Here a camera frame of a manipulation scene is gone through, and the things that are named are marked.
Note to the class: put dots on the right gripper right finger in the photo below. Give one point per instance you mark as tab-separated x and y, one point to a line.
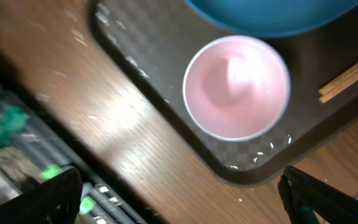
304	197

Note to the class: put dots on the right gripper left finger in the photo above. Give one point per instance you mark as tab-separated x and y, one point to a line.
55	201

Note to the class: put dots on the pink cup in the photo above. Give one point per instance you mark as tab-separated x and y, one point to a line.
236	88

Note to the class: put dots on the dark blue plate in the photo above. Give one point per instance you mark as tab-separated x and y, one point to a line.
271	18

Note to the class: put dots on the right wooden chopstick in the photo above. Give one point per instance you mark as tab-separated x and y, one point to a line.
343	90

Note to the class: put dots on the wooden chopstick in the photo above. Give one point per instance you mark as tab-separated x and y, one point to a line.
343	90
350	76

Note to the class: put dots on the left wooden chopstick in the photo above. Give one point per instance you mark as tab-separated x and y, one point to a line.
350	76

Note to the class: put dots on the dark brown serving tray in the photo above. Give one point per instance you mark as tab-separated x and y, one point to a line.
152	42

